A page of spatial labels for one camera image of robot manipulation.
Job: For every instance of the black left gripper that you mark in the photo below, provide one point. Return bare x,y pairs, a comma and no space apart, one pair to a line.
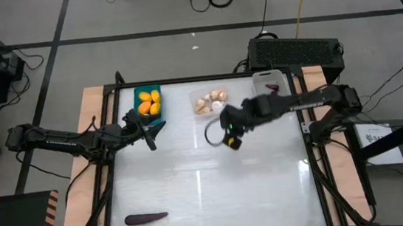
129,131

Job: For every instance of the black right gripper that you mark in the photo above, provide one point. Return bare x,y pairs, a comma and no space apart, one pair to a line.
233,119

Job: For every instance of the beige garlic bulb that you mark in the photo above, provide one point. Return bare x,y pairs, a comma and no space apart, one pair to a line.
223,96

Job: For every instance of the small white garlic bulb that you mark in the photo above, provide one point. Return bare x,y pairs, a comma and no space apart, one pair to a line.
207,97

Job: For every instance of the small purple eggplant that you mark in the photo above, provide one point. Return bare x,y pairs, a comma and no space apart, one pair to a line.
272,87

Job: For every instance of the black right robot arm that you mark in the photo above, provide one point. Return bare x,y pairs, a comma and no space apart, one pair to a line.
308,102

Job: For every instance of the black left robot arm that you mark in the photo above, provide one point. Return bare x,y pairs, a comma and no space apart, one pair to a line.
59,142

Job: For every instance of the clear plastic container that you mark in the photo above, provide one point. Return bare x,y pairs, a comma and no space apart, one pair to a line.
209,116

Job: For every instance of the grey plastic basket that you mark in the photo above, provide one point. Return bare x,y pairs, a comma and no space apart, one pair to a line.
260,85

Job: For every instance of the teal plastic basket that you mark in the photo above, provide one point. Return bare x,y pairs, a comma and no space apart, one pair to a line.
136,91

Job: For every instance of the light wooden table board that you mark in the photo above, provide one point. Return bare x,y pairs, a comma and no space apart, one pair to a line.
89,101

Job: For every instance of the long purple eggplant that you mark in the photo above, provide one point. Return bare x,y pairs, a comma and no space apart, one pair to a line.
141,219

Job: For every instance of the black computer case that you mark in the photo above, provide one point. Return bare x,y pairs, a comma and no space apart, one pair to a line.
292,50

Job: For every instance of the white paper sign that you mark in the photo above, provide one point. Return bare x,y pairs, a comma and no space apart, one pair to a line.
383,147

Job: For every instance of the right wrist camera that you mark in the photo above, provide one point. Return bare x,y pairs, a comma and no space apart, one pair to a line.
236,143

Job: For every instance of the black metal table frame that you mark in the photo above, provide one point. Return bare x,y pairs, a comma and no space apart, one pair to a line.
202,78

